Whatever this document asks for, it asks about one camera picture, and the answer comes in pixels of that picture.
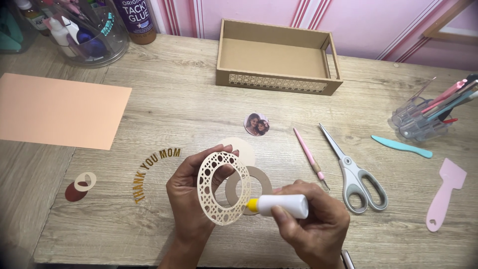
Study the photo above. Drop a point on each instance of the person's right hand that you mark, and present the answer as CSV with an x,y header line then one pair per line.
x,y
321,231

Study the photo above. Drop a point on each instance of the person's left hand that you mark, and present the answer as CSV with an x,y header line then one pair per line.
x,y
183,194

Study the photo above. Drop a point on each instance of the person's left fingers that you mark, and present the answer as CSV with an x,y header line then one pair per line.
x,y
209,153

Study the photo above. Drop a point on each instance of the white glue bottle yellow tip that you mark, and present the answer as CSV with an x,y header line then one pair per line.
x,y
287,203

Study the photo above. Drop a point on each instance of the cream paper circle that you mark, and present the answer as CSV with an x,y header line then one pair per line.
x,y
244,149

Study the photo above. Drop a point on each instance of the round photo cutout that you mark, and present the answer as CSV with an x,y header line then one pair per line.
x,y
256,124

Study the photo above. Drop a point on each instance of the arc of gold paper letters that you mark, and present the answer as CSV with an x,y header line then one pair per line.
x,y
149,163

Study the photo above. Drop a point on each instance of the brown cardboard tray box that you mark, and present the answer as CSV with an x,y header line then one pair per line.
x,y
272,56

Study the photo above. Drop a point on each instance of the dark red paper oval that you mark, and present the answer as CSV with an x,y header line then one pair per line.
x,y
73,194

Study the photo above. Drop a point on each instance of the purple label glue bottle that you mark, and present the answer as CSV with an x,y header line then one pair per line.
x,y
135,18

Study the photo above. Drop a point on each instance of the peach paper sheet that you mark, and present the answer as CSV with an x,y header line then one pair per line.
x,y
59,110

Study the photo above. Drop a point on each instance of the clear round container with supplies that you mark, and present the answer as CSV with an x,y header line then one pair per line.
x,y
89,37

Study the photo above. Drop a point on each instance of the white flat object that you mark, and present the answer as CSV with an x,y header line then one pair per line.
x,y
347,260

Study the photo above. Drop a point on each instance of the teal plastic spatula tool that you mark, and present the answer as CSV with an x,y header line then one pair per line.
x,y
401,146

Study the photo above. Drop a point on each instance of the clear holder with craft tools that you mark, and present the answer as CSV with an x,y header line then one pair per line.
x,y
422,119

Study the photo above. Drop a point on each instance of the small bottle with white cap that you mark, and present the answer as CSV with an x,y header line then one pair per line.
x,y
31,15

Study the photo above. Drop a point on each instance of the teal storage container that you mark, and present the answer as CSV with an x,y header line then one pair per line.
x,y
13,33

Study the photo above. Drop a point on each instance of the pink plastic scraper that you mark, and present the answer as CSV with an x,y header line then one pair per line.
x,y
446,186

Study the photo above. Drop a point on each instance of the wooden frame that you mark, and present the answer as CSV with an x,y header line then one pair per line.
x,y
448,31

